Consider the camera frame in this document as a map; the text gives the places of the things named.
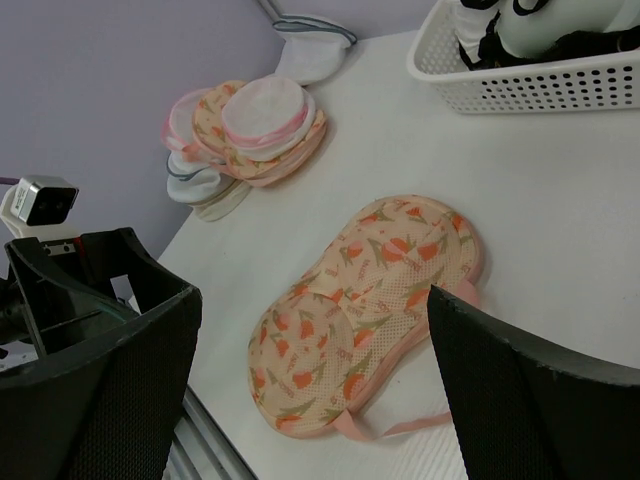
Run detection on white grey-trimmed laundry bag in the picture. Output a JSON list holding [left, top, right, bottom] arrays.
[[166, 152, 226, 204]]

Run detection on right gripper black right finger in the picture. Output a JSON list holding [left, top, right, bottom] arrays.
[[427, 287, 639, 479]]

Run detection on cream laundry bag bottom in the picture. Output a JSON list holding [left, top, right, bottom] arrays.
[[193, 180, 252, 222]]

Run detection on left aluminium frame post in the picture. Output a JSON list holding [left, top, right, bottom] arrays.
[[256, 0, 284, 23]]

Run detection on clothes pile in basket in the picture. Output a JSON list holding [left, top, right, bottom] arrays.
[[447, 0, 639, 70]]

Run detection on white pink-trimmed round laundry bag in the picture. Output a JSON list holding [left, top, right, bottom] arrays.
[[221, 76, 318, 162]]

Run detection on white perforated plastic basket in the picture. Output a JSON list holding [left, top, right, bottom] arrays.
[[406, 1, 639, 115]]

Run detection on white mesh bag at wall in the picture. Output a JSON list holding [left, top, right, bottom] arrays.
[[272, 14, 358, 86]]

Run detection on stacked peach tulip laundry bags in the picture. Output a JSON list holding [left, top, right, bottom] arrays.
[[182, 76, 328, 187]]

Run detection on peach tulip-print laundry bag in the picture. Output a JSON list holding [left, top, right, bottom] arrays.
[[248, 195, 484, 441]]

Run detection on pink-trimmed bag far left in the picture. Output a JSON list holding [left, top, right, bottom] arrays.
[[161, 90, 204, 151]]

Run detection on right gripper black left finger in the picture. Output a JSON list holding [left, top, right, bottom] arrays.
[[1, 228, 202, 479]]

